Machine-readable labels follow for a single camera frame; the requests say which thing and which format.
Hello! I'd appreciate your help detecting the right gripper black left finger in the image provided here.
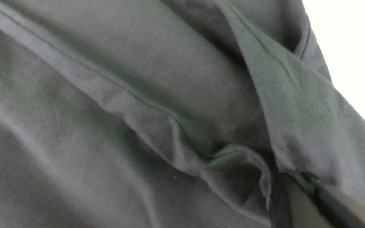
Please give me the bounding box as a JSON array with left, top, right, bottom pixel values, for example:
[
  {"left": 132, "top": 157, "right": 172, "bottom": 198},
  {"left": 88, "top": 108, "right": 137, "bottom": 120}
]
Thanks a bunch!
[{"left": 270, "top": 172, "right": 332, "bottom": 228}]

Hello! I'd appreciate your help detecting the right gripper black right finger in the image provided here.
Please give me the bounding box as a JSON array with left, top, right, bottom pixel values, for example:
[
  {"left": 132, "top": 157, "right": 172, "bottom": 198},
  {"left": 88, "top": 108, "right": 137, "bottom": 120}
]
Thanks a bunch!
[{"left": 310, "top": 178, "right": 365, "bottom": 228}]

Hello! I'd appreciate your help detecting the dark gray long-sleeve shirt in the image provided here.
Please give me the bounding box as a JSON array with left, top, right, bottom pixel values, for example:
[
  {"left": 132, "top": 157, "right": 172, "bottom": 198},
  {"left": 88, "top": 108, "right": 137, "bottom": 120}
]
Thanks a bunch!
[{"left": 0, "top": 0, "right": 365, "bottom": 228}]

